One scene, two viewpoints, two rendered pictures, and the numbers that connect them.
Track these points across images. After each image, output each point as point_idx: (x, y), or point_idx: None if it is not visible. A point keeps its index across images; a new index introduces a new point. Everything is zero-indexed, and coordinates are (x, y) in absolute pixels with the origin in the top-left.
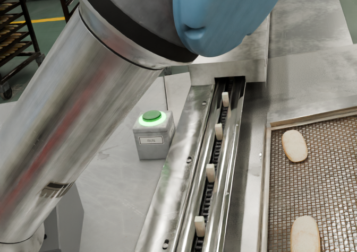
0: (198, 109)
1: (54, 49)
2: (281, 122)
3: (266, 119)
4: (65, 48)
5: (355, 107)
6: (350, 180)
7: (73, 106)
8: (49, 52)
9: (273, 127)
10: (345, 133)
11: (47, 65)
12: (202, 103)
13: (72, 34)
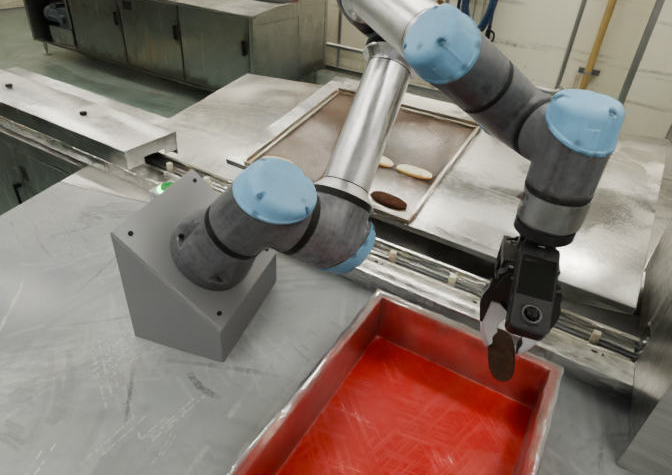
0: (168, 178)
1: (386, 80)
2: (251, 156)
3: (233, 161)
4: (394, 77)
5: (279, 134)
6: (327, 160)
7: (399, 103)
8: (380, 83)
9: (248, 161)
10: (291, 147)
11: (386, 88)
12: (162, 174)
13: (396, 70)
